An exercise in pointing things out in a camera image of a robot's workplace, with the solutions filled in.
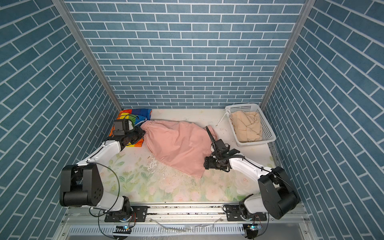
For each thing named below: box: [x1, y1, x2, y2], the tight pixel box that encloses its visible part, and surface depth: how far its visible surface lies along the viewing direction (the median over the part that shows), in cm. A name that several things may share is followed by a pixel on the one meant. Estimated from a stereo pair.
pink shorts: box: [140, 120, 218, 178], surface depth 97 cm
